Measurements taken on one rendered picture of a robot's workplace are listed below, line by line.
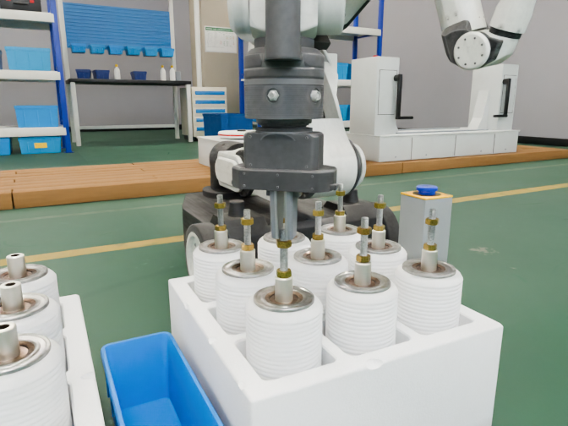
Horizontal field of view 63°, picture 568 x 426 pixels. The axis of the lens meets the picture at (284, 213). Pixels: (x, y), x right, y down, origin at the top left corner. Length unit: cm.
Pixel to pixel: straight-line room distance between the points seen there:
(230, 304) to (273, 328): 13
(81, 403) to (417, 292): 44
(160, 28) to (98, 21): 76
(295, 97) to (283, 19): 8
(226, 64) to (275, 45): 672
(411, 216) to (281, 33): 56
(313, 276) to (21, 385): 39
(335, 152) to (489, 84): 338
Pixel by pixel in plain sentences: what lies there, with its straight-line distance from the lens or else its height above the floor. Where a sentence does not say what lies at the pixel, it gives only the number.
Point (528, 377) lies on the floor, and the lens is 100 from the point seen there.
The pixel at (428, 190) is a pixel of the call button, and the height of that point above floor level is 32.
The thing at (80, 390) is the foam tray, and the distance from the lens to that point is 58.
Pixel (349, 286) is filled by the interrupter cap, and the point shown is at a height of 25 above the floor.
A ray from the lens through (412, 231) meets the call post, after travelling 93.
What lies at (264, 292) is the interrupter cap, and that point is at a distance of 59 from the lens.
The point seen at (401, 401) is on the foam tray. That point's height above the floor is 11.
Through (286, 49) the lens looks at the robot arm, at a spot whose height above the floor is 54.
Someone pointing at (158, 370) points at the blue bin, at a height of 6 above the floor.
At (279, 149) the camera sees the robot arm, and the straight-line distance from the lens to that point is 51.
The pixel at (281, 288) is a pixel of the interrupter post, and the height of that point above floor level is 27.
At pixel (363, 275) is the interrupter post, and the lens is 62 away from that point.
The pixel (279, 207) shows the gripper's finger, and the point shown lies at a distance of 54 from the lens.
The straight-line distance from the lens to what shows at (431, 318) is 69.
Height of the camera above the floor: 49
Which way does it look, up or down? 13 degrees down
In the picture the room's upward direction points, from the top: straight up
